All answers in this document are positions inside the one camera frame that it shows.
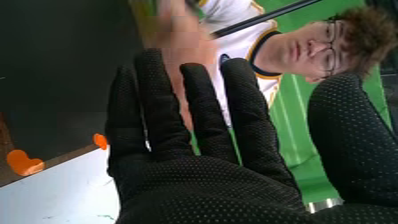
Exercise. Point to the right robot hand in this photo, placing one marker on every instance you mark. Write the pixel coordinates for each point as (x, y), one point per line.
(202, 186)

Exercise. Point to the dark mat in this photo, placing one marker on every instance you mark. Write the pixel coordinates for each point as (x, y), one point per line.
(60, 66)

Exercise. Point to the person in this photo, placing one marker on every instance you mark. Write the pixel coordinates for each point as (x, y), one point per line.
(238, 36)

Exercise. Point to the white sheet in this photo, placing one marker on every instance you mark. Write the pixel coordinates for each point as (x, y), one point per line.
(55, 196)

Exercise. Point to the black upright pole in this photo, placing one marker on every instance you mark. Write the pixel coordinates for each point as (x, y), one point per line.
(268, 16)

